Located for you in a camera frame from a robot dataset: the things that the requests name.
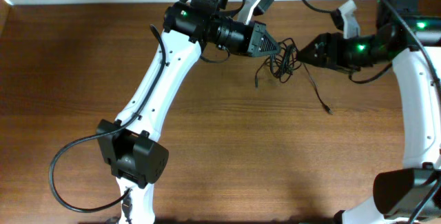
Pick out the black USB cable bundle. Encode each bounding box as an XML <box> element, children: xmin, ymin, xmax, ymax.
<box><xmin>254</xmin><ymin>37</ymin><xmax>334</xmax><ymax>116</ymax></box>

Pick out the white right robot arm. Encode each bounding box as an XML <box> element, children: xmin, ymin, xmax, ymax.
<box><xmin>296</xmin><ymin>0</ymin><xmax>440</xmax><ymax>223</ymax></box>

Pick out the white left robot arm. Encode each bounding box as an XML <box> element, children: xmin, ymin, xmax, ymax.
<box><xmin>96</xmin><ymin>0</ymin><xmax>280</xmax><ymax>223</ymax></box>

